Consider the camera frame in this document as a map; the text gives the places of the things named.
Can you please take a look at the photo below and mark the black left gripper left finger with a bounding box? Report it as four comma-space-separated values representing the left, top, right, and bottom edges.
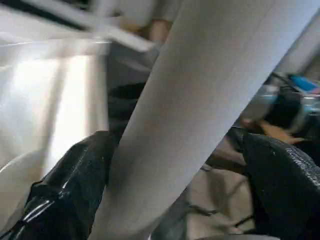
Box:
9, 129, 117, 240

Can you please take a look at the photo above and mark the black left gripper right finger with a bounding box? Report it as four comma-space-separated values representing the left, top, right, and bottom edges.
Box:
241, 132, 320, 240

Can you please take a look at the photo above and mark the white plastic table leg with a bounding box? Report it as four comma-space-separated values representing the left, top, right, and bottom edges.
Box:
87, 0, 320, 240

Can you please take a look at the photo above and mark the black work mat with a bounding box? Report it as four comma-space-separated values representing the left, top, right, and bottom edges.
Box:
107, 82, 148, 136

